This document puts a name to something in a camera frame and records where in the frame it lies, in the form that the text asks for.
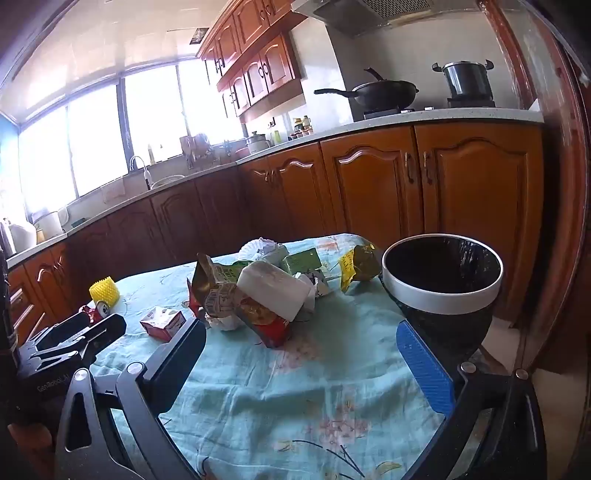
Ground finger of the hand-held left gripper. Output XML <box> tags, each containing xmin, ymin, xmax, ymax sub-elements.
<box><xmin>18</xmin><ymin>342</ymin><xmax>100</xmax><ymax>371</ymax></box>
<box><xmin>36</xmin><ymin>314</ymin><xmax>127</xmax><ymax>350</ymax></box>

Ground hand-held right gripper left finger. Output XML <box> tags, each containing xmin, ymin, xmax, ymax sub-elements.
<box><xmin>55</xmin><ymin>316</ymin><xmax>208</xmax><ymax>480</ymax></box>

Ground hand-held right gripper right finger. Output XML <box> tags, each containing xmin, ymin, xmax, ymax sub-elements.
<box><xmin>396</xmin><ymin>319</ymin><xmax>548</xmax><ymax>480</ymax></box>

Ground white-rimmed black bin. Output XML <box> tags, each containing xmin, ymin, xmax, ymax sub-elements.
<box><xmin>381</xmin><ymin>234</ymin><xmax>504</xmax><ymax>366</ymax></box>

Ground green milk carton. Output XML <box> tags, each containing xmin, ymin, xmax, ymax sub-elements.
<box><xmin>281</xmin><ymin>247</ymin><xmax>322</xmax><ymax>274</ymax></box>

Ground red drink can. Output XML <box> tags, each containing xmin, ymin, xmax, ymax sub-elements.
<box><xmin>78</xmin><ymin>300</ymin><xmax>114</xmax><ymax>326</ymax></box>

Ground small red milk carton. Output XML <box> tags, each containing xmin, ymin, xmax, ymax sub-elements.
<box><xmin>140</xmin><ymin>306</ymin><xmax>188</xmax><ymax>342</ymax></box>

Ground gold snack bag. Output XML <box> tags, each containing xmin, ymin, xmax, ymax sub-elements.
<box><xmin>191</xmin><ymin>253</ymin><xmax>241</xmax><ymax>330</ymax></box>

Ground light blue floral tablecloth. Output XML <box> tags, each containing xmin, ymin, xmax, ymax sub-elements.
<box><xmin>88</xmin><ymin>233</ymin><xmax>468</xmax><ymax>480</ymax></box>

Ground green snack wrapper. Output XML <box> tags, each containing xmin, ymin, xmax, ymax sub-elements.
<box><xmin>216</xmin><ymin>261</ymin><xmax>254</xmax><ymax>283</ymax></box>

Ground yellow snack bag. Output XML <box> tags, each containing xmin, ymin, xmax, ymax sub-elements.
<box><xmin>339</xmin><ymin>244</ymin><xmax>383</xmax><ymax>293</ymax></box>

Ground white foam block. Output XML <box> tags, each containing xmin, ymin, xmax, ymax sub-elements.
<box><xmin>236</xmin><ymin>261</ymin><xmax>315</xmax><ymax>322</ymax></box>

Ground white kettle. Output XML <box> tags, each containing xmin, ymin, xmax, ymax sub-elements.
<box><xmin>0</xmin><ymin>219</ymin><xmax>38</xmax><ymax>257</ymax></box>

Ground white paper cupcake liner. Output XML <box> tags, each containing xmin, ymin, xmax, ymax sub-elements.
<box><xmin>239</xmin><ymin>237</ymin><xmax>279</xmax><ymax>262</ymax></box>

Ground crumpled white paper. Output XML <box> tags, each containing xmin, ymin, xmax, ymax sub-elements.
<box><xmin>295</xmin><ymin>270</ymin><xmax>331</xmax><ymax>301</ymax></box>

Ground sink faucet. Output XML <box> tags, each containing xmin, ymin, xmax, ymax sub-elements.
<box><xmin>129</xmin><ymin>155</ymin><xmax>153</xmax><ymax>190</ymax></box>

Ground wooden base cabinets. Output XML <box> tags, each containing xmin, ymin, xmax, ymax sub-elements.
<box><xmin>7</xmin><ymin>123</ymin><xmax>546</xmax><ymax>334</ymax></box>

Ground kitchen window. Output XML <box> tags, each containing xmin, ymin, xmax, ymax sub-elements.
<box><xmin>18</xmin><ymin>60</ymin><xmax>246</xmax><ymax>219</ymax></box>

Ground dish rack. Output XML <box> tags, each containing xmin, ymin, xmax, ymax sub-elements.
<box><xmin>179</xmin><ymin>133</ymin><xmax>216</xmax><ymax>169</ymax></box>

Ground white rice cooker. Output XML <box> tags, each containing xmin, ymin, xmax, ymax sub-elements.
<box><xmin>246</xmin><ymin>131</ymin><xmax>271</xmax><ymax>156</ymax></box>

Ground gas stove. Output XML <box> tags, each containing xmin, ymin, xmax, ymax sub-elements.
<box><xmin>362</xmin><ymin>96</ymin><xmax>498</xmax><ymax>121</ymax></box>

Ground condiment bottles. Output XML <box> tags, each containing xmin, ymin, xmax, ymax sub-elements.
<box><xmin>290</xmin><ymin>115</ymin><xmax>315</xmax><ymax>140</ymax></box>

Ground black wok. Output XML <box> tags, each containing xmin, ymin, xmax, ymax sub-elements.
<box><xmin>314</xmin><ymin>68</ymin><xmax>420</xmax><ymax>112</ymax></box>

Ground dark cooking pot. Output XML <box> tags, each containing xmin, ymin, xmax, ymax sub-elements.
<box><xmin>432</xmin><ymin>59</ymin><xmax>495</xmax><ymax>100</ymax></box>

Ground range hood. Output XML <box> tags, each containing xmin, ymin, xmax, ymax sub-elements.
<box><xmin>291</xmin><ymin>0</ymin><xmax>437</xmax><ymax>36</ymax></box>

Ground wooden wall cabinets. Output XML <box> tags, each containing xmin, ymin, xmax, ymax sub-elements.
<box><xmin>196</xmin><ymin>0</ymin><xmax>308</xmax><ymax>123</ymax></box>

